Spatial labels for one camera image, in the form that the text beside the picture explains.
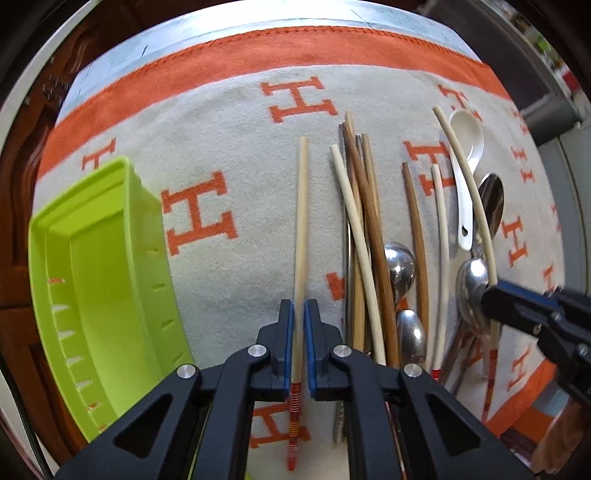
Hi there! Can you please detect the light chopstick red end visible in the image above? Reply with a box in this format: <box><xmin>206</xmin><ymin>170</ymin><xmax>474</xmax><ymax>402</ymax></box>
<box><xmin>287</xmin><ymin>137</ymin><xmax>308</xmax><ymax>471</ymax></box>

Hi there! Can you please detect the dark brown wooden chopstick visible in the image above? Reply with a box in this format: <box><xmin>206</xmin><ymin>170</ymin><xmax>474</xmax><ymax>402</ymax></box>
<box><xmin>344</xmin><ymin>111</ymin><xmax>401</xmax><ymax>368</ymax></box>

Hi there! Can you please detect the pale chopstick red end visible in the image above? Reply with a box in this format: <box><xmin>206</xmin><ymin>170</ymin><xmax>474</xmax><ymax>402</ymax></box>
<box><xmin>329</xmin><ymin>144</ymin><xmax>387</xmax><ymax>366</ymax></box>

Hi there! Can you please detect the large steel spoon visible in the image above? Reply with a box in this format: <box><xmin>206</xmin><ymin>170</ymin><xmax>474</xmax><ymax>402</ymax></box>
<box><xmin>438</xmin><ymin>256</ymin><xmax>493</xmax><ymax>384</ymax></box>

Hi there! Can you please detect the brown chopstick right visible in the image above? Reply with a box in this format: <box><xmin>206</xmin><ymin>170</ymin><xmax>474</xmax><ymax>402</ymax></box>
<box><xmin>402</xmin><ymin>162</ymin><xmax>430</xmax><ymax>347</ymax></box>

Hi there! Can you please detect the lime green utensil tray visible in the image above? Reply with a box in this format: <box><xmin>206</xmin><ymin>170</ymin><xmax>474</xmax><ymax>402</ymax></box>
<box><xmin>28</xmin><ymin>157</ymin><xmax>192</xmax><ymax>441</ymax></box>

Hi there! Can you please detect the small steel spoon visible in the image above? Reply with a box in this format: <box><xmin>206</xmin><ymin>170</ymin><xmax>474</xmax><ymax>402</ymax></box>
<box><xmin>385</xmin><ymin>242</ymin><xmax>416</xmax><ymax>306</ymax></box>

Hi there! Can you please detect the white ceramic soup spoon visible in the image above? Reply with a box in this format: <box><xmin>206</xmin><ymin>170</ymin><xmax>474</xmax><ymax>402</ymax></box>
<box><xmin>448</xmin><ymin>109</ymin><xmax>486</xmax><ymax>252</ymax></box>

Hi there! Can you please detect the orange white H-pattern cloth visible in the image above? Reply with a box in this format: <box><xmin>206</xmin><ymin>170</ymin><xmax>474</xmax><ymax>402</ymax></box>
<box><xmin>34</xmin><ymin>26</ymin><xmax>567</xmax><ymax>480</ymax></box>

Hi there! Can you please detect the long pale chopstick right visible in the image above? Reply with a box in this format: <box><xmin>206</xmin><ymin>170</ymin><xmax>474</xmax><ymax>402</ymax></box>
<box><xmin>433</xmin><ymin>105</ymin><xmax>501</xmax><ymax>423</ymax></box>

